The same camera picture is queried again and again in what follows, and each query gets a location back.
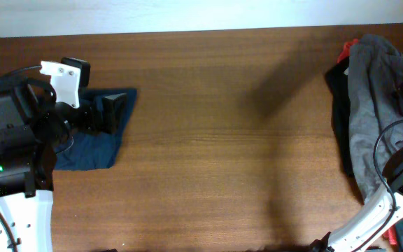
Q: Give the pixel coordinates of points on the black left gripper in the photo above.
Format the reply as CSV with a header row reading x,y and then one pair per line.
x,y
112,117

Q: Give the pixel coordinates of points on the grey shorts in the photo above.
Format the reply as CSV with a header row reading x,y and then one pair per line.
x,y
375,68

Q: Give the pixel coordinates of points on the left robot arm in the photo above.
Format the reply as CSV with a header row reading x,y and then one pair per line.
x,y
32,122

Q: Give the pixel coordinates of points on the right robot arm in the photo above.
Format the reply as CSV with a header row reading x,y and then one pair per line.
x,y
382,211

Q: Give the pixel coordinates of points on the folded navy blue garment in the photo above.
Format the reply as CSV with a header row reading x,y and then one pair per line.
x,y
67,150

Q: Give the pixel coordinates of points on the black garment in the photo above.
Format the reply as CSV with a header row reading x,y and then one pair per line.
x,y
337,82

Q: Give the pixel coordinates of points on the red garment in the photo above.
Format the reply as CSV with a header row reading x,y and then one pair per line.
x,y
346,49

